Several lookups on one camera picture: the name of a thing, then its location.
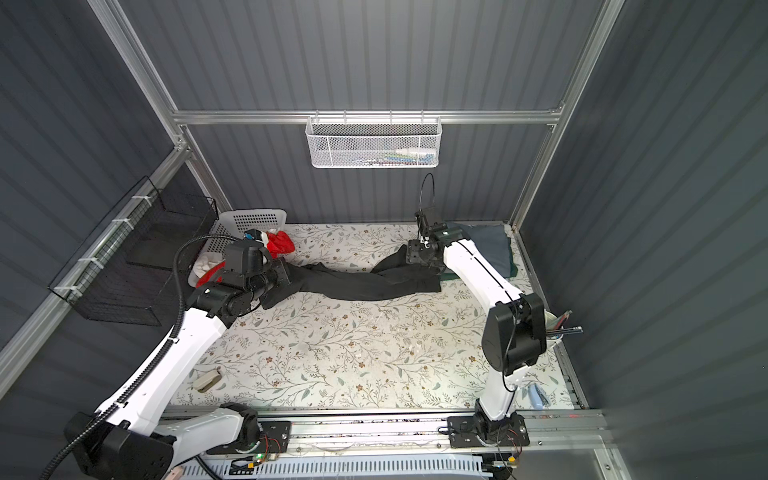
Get red t-shirt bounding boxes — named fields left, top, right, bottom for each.
left=191, top=229, right=295, bottom=287

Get black t-shirt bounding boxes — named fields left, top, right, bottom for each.
left=260, top=245, right=442, bottom=310

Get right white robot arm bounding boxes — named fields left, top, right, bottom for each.
left=406, top=206, right=547, bottom=423

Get white cloth in basket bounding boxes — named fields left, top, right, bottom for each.
left=193, top=252, right=224, bottom=277

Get light blue small object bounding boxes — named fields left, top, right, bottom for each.
left=527, top=383, right=550, bottom=410

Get black wire wall basket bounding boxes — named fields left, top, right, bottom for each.
left=48, top=179, right=218, bottom=327

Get white pen cup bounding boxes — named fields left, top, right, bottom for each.
left=544, top=310, right=584, bottom=347

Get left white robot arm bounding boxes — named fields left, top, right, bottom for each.
left=41, top=230, right=289, bottom=479

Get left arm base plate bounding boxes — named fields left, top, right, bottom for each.
left=206, top=421, right=292, bottom=455

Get beige small block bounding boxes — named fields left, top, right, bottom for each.
left=192, top=368, right=223, bottom=393

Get floral table mat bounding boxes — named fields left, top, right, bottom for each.
left=170, top=223, right=577, bottom=412

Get folded grey-blue t-shirt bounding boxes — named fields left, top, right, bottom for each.
left=446, top=221, right=512, bottom=278

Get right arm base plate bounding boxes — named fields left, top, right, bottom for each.
left=442, top=412, right=530, bottom=449

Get aluminium front rail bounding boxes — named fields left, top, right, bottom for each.
left=259, top=409, right=614, bottom=458

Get white wire wall basket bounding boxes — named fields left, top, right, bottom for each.
left=305, top=117, right=443, bottom=169

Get white slotted cable duct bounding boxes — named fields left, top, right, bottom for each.
left=181, top=454, right=492, bottom=479

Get white plastic laundry basket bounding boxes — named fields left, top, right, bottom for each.
left=187, top=209, right=287, bottom=287

